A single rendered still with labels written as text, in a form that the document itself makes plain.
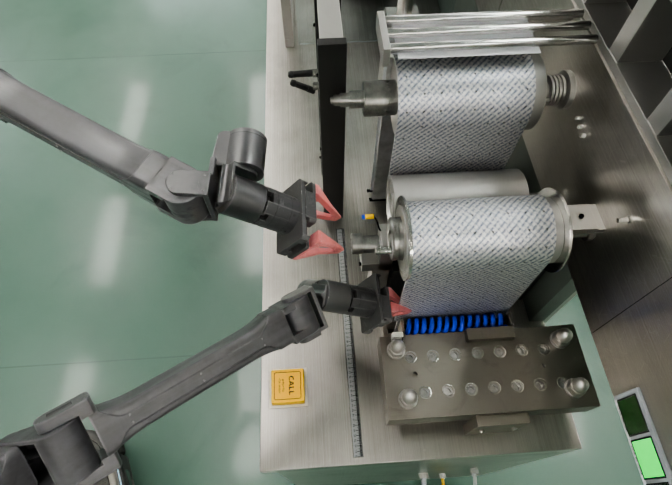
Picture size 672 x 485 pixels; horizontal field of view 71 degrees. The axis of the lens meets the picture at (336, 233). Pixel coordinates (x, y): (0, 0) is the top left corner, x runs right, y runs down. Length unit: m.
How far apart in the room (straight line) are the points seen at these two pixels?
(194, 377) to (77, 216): 1.96
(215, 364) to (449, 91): 0.58
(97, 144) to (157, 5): 3.03
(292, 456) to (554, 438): 0.54
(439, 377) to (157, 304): 1.54
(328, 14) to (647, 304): 0.69
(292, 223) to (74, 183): 2.18
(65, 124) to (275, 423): 0.69
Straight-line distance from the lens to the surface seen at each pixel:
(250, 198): 0.64
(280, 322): 0.80
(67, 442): 0.75
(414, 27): 0.90
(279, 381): 1.07
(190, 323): 2.17
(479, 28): 0.89
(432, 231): 0.77
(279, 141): 1.42
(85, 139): 0.74
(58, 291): 2.47
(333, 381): 1.09
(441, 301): 0.94
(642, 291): 0.84
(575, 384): 1.02
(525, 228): 0.82
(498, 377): 1.01
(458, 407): 0.97
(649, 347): 0.85
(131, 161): 0.69
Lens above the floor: 1.96
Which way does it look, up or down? 59 degrees down
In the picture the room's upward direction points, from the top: straight up
